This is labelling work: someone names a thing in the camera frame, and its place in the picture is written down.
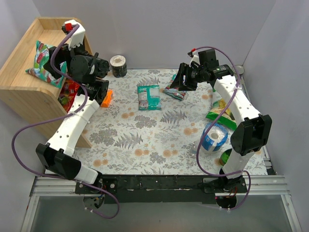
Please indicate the red Lot 100 fruit gummy bag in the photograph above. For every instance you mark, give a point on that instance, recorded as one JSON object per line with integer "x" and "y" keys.
{"x": 70, "y": 87}

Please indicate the teal Fox's bag back side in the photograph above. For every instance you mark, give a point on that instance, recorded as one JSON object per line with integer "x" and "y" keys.
{"x": 148, "y": 97}

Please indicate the tin can orange label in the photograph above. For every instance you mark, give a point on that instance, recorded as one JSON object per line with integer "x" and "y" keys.
{"x": 238, "y": 69}

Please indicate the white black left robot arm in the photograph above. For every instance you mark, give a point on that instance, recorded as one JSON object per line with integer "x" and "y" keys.
{"x": 88, "y": 70}

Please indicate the Fox's mint blossom candy bag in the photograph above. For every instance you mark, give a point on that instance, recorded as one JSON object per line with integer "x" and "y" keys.
{"x": 174, "y": 92}

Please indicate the small clear plastic bottle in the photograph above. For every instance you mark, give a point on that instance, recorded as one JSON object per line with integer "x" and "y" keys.
{"x": 194, "y": 148}

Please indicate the small orange candy bag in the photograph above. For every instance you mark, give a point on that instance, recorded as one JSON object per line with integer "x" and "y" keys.
{"x": 107, "y": 100}

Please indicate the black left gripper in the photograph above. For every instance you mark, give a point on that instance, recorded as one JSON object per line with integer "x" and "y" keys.
{"x": 55, "y": 64}

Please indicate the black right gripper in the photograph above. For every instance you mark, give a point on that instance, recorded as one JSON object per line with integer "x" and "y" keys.
{"x": 187, "y": 75}

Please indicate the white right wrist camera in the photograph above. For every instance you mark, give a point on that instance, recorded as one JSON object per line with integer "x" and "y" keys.
{"x": 194, "y": 62}

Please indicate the aluminium frame rail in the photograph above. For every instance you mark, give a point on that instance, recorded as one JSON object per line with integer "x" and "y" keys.
{"x": 54, "y": 206}

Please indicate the green white Chuba chips bag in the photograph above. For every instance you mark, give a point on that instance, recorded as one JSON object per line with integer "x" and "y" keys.
{"x": 218, "y": 104}

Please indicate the teal fox's bag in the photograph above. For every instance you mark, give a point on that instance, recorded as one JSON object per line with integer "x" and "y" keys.
{"x": 40, "y": 60}
{"x": 148, "y": 97}

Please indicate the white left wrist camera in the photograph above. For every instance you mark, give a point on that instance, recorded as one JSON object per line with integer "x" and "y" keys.
{"x": 77, "y": 38}

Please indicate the green glass bottle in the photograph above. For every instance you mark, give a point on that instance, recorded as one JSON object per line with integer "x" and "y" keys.
{"x": 224, "y": 157}

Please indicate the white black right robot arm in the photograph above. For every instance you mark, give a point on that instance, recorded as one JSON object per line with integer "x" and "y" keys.
{"x": 253, "y": 128}

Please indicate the wooden shelf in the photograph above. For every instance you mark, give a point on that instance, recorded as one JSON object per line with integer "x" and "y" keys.
{"x": 33, "y": 99}

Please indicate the dark tape roll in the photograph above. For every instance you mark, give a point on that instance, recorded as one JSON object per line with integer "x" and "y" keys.
{"x": 118, "y": 64}

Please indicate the floral patterned table mat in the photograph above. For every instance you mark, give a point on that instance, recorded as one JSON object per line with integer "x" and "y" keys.
{"x": 127, "y": 140}

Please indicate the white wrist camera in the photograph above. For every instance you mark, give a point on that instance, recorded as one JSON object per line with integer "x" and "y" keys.
{"x": 77, "y": 38}
{"x": 194, "y": 62}

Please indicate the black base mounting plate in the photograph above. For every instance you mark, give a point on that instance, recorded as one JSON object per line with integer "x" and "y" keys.
{"x": 168, "y": 188}

